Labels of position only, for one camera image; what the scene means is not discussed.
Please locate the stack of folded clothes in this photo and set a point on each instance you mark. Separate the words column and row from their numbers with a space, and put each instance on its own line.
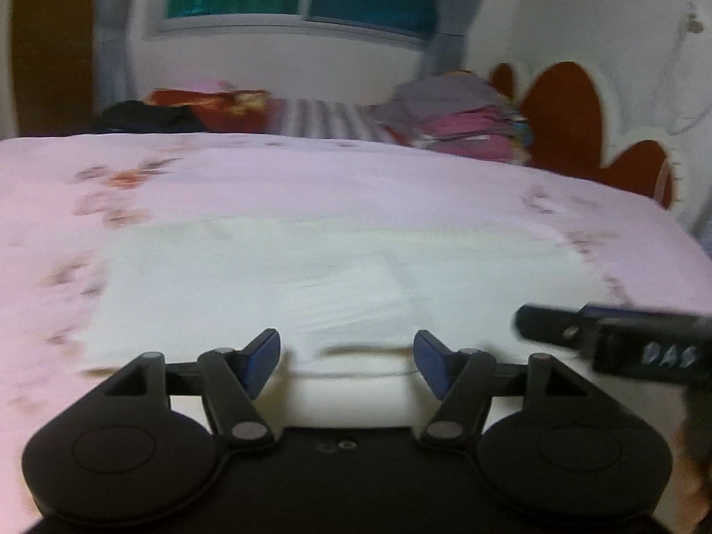
column 461, row 117

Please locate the grey curtain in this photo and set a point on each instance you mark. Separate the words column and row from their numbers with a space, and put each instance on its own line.
column 450, row 28
column 117, row 39

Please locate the brown wooden wardrobe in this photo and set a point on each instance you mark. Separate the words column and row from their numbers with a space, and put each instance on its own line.
column 53, row 44

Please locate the white knitted garment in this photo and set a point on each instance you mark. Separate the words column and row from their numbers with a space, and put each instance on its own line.
column 334, row 272

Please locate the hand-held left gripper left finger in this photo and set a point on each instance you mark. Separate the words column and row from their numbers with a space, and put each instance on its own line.
column 261, row 357

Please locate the red flower-shaped headboard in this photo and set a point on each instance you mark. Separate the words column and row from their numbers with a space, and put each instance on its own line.
column 562, row 117

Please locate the pink floral bedsheet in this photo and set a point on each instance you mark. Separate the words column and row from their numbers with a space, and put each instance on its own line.
column 345, row 178

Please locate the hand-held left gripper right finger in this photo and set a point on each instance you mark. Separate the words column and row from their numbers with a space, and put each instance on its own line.
column 433, row 359

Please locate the striped grey white bedding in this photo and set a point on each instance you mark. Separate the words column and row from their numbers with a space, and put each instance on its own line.
column 328, row 119

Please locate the person's right hand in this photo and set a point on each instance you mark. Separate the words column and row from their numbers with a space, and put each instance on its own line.
column 692, row 478

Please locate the red patterned cloth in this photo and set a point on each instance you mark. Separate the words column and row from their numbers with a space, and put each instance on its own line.
column 217, row 108

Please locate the black cloth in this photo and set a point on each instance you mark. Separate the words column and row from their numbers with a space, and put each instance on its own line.
column 144, row 117

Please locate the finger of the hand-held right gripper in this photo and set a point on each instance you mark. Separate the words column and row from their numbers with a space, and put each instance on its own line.
column 553, row 325

